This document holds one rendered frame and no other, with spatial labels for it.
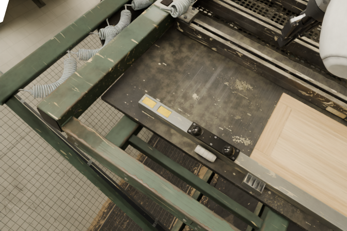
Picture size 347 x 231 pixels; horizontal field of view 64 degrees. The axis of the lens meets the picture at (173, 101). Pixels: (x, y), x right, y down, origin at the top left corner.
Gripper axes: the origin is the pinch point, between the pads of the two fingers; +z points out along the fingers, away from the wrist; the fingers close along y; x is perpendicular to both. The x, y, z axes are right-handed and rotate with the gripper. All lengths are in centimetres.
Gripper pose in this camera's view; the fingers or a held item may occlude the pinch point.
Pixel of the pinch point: (287, 37)
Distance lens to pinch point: 95.2
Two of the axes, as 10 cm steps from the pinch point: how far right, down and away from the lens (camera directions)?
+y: -9.6, 2.5, -1.6
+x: 2.8, 9.4, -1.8
